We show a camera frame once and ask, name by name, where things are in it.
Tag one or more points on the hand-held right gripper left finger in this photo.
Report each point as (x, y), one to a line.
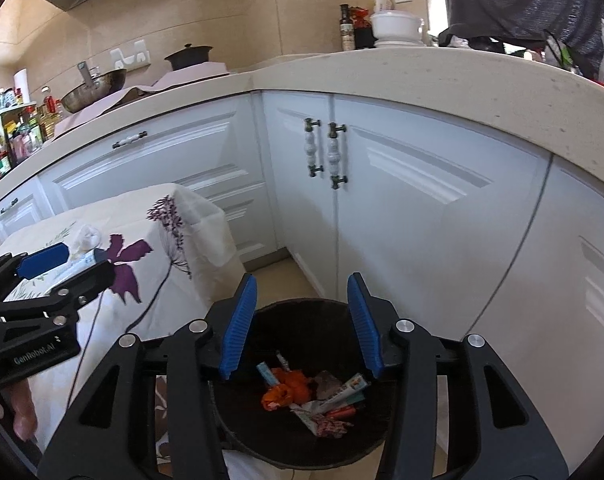
(239, 325)

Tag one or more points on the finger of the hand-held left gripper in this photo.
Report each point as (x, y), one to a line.
(44, 260)
(94, 280)

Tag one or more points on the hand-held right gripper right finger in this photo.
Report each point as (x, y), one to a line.
(364, 325)

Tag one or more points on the white blue printed packet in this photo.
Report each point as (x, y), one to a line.
(76, 266)

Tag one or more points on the black trash bin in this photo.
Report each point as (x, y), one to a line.
(322, 330)

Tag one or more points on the small light blue packet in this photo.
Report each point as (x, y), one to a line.
(266, 374)

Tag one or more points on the white printed tube box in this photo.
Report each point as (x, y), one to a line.
(349, 389)

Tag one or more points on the red white striped wrapper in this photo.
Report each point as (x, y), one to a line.
(334, 427)

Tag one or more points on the person's left hand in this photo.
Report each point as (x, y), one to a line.
(24, 410)

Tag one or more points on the crumpled white tissue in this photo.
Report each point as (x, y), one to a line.
(84, 237)

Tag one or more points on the small white cabinet door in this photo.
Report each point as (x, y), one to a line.
(21, 222)

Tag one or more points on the striped thin stick wrapper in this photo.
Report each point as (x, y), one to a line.
(282, 360)

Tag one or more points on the floral tablecloth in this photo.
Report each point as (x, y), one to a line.
(196, 240)

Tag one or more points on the wide white cabinet door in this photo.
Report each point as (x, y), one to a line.
(422, 240)

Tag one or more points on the narrow white cabinet door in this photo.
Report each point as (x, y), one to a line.
(292, 220)

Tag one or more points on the cluster of condiment bottles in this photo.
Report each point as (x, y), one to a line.
(19, 135)

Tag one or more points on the white drawer front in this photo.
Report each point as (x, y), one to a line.
(191, 145)

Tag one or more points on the steel wok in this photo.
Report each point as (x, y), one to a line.
(94, 92)

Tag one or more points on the paper towel roll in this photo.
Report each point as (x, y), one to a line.
(21, 82)

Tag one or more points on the curved white cabinet door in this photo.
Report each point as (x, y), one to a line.
(557, 320)

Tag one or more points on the black lidded pot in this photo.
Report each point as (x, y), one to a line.
(189, 57)

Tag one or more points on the dark sauce bottle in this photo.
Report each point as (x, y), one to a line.
(347, 30)

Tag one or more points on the white ceramic pot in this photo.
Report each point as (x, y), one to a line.
(394, 27)

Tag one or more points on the red snack packet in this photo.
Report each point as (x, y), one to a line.
(363, 16)

